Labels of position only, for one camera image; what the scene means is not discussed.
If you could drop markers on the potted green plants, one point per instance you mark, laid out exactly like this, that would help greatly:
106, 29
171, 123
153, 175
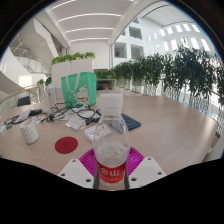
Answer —
40, 81

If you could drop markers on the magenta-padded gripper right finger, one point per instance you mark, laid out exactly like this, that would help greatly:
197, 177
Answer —
148, 171

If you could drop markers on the ceiling light strips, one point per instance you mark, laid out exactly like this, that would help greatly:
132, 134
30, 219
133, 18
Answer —
90, 15

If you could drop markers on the small white paper packet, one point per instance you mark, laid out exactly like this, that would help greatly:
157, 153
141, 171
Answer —
90, 132

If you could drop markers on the dark blue keyboard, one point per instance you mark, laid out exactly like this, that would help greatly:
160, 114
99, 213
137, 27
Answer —
132, 122

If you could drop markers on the white grid-pattern mug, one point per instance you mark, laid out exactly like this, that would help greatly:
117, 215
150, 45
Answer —
29, 132

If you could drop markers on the low planter with greenery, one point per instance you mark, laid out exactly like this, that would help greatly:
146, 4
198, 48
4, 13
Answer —
105, 74

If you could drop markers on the white cabinet with plants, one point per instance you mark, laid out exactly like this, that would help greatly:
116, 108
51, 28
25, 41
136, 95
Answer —
66, 68

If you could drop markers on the clear plastic packet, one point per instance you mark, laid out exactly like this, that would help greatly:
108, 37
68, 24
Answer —
76, 123

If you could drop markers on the green cat-print tote bag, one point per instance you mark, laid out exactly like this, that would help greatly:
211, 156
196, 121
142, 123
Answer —
71, 88

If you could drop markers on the black chair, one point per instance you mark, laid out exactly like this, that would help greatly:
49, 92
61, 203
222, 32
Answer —
23, 101

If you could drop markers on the clear red-label water bottle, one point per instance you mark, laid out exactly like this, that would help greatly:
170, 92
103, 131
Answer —
111, 156

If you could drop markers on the black power adapter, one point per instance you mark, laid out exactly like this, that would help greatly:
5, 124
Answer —
35, 112

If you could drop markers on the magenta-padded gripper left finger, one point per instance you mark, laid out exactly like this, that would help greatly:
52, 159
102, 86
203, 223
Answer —
75, 171

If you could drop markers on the flat round red coaster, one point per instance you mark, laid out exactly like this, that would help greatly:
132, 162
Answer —
66, 145

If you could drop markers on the row of green plants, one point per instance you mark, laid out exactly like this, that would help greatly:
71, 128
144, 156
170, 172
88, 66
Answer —
180, 73

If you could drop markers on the open white booklet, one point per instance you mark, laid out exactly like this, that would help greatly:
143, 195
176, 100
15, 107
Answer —
23, 116

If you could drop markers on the translucent white shaker bottle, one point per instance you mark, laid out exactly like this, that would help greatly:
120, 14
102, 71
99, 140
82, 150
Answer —
51, 96

